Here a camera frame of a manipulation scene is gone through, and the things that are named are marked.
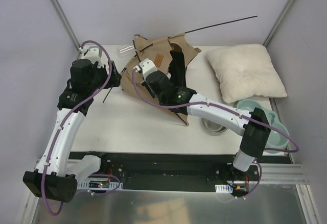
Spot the beige fabric pet tent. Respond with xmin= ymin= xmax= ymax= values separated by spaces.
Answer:
xmin=121 ymin=34 xmax=201 ymax=125

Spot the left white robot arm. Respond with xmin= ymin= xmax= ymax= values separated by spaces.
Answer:
xmin=22 ymin=59 xmax=121 ymax=203

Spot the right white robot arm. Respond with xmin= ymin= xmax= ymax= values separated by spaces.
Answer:
xmin=144 ymin=71 xmax=271 ymax=181

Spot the steel pet bowl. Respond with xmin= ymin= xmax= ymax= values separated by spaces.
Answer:
xmin=202 ymin=118 xmax=227 ymax=133

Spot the green double pet bowl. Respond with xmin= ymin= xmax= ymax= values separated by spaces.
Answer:
xmin=236 ymin=98 xmax=291 ymax=156

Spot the clear plastic bottle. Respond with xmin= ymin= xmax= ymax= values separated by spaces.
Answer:
xmin=117 ymin=45 xmax=134 ymax=56

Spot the cream white pillow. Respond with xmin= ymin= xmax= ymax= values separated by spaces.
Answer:
xmin=205 ymin=44 xmax=287 ymax=104

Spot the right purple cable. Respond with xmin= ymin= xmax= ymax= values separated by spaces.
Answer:
xmin=131 ymin=68 xmax=301 ymax=202

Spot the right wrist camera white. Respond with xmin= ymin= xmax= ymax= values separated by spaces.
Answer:
xmin=133 ymin=58 xmax=158 ymax=79

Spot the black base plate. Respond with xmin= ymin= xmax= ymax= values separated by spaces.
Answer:
xmin=68 ymin=151 xmax=264 ymax=191

